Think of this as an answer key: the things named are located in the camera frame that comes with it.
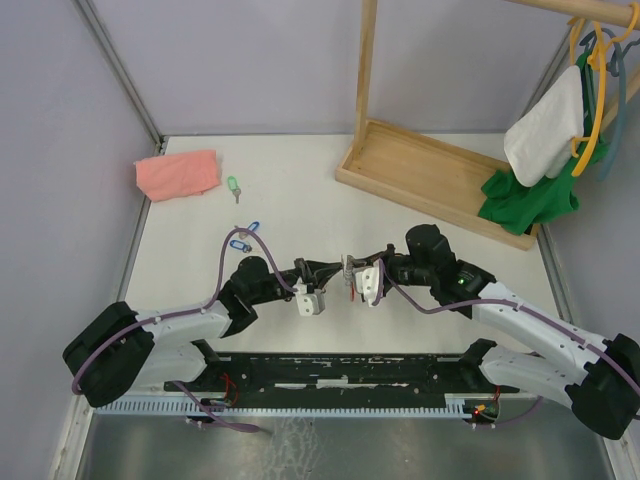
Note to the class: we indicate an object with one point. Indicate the pink folded cloth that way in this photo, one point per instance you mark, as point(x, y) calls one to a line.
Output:
point(168, 177)

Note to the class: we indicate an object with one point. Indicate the green shirt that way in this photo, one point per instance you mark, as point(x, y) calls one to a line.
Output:
point(515, 207)

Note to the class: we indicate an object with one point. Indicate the yellow hanger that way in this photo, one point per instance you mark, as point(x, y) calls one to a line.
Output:
point(590, 52)

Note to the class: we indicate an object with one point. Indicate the red handled keyring holder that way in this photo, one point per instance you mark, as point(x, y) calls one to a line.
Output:
point(348, 266)

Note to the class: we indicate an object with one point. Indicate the teal hanger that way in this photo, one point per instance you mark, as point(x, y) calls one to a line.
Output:
point(617, 100)

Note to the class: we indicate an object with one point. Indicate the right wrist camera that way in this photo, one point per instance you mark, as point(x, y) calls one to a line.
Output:
point(369, 284)

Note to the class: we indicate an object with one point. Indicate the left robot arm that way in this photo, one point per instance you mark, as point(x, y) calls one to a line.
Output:
point(123, 348)

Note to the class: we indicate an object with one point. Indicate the white slotted cable duct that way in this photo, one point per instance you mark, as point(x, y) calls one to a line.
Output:
point(445, 407)

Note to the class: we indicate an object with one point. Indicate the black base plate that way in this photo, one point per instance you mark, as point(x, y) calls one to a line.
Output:
point(297, 379)

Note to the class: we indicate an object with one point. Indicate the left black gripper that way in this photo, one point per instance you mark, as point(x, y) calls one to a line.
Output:
point(318, 273)

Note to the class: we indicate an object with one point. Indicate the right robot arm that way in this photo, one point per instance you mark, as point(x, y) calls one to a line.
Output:
point(595, 377)

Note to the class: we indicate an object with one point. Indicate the wooden clothes rack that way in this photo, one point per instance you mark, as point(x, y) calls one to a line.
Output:
point(442, 180)

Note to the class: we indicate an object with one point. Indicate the blue tag key lower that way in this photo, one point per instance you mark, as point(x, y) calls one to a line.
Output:
point(242, 246)

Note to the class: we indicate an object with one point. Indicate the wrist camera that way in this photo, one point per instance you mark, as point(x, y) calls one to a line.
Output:
point(369, 284)
point(310, 300)

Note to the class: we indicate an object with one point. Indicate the white towel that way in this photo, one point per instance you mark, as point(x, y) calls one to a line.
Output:
point(539, 144)

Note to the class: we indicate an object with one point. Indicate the green tag key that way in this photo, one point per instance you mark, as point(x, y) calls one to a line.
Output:
point(234, 187)

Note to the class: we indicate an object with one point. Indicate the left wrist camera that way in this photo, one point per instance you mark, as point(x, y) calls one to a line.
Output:
point(310, 300)

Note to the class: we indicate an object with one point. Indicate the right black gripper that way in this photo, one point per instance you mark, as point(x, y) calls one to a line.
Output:
point(380, 256)

